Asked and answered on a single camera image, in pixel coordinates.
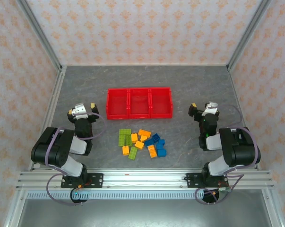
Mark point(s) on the aluminium frame leg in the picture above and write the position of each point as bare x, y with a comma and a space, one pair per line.
271, 208
15, 208

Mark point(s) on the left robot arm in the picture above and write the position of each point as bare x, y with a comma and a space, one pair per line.
50, 146

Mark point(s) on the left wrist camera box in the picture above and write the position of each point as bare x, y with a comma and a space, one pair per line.
79, 110

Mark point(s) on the red plastic bin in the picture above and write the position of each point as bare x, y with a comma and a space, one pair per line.
161, 102
117, 104
139, 102

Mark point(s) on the aluminium side rail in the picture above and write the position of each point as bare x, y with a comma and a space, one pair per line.
48, 118
236, 94

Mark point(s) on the grey metal panel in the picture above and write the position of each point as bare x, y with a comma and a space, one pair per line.
144, 212

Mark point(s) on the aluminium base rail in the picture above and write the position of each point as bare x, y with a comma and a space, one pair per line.
144, 179

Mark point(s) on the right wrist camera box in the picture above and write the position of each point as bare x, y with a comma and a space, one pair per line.
210, 106

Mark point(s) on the aluminium frame post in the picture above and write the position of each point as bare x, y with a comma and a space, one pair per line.
40, 33
248, 33

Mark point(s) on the green lego brick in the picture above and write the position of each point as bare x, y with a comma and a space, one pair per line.
133, 153
127, 139
125, 131
121, 140

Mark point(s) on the aluminium rear rail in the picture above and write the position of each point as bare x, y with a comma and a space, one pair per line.
144, 64

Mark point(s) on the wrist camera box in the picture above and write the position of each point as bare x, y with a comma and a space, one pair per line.
79, 110
210, 106

